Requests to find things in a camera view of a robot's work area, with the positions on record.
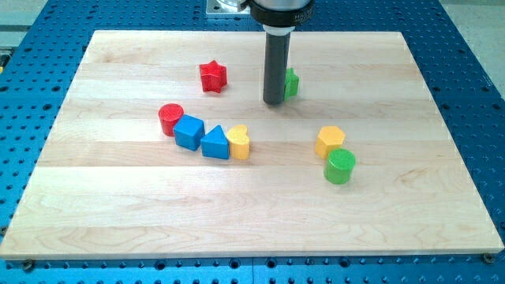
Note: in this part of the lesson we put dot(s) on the black robot arm flange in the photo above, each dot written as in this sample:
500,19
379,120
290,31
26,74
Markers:
278,13

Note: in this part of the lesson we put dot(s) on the yellow hexagon block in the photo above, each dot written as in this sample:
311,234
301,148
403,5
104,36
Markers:
328,139

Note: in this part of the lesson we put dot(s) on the yellow heart block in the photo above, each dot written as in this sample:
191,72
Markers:
239,142

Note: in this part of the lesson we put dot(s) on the blue triangle block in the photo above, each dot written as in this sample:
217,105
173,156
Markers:
215,144

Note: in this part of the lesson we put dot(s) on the blue cube block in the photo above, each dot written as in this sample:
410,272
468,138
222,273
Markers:
188,132

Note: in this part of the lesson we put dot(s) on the green star block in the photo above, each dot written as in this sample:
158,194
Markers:
291,84

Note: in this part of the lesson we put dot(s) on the red star block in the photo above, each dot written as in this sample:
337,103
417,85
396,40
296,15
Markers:
213,76

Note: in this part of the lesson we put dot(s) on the red cylinder block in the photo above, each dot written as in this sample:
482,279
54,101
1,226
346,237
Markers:
169,115

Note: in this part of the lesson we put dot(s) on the light wooden board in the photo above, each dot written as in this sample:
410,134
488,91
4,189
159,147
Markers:
109,184

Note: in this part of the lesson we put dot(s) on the green cylinder block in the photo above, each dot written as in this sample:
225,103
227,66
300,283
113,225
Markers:
340,165

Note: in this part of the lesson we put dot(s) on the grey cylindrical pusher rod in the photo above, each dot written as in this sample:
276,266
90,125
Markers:
277,45

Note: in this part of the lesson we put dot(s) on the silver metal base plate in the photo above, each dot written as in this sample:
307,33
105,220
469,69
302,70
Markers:
225,7

